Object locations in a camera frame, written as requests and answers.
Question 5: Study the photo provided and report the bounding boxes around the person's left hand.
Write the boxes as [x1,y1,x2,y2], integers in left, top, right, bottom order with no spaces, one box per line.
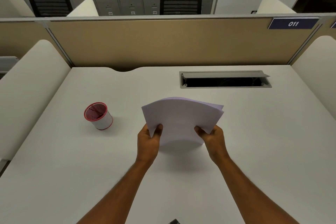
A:
[137,123,164,164]

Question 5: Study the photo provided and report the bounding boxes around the person's right hand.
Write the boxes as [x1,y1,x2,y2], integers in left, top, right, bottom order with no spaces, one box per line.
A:
[194,124,229,165]

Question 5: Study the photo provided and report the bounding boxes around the white paper sheets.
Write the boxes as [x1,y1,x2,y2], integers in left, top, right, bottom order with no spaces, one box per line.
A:
[141,97,225,151]

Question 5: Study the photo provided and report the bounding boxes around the person's left forearm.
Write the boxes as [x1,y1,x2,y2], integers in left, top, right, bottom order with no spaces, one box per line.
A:
[76,157,155,224]

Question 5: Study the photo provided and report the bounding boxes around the person's right forearm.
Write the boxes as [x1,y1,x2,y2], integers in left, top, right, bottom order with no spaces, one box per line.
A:
[214,153,301,224]

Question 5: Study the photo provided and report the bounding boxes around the white desk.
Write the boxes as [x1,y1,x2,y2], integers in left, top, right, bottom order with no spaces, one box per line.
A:
[0,65,336,224]

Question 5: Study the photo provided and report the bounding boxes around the white pen cup red rim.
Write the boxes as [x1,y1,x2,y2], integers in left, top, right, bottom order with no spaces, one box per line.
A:
[84,102,114,130]

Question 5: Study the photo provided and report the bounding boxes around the beige partition panel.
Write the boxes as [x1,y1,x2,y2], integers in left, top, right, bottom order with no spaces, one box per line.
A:
[0,13,336,72]

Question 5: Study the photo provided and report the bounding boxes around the white side divider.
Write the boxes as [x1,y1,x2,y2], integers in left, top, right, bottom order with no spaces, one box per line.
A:
[0,39,71,164]
[291,35,336,122]

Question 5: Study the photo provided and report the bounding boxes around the white background divider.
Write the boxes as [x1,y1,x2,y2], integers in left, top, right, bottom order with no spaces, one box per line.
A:
[66,0,100,17]
[256,0,297,14]

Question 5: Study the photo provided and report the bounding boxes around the grey desk cable tray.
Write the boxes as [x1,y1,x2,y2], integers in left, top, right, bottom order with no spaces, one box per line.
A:
[179,70,272,89]

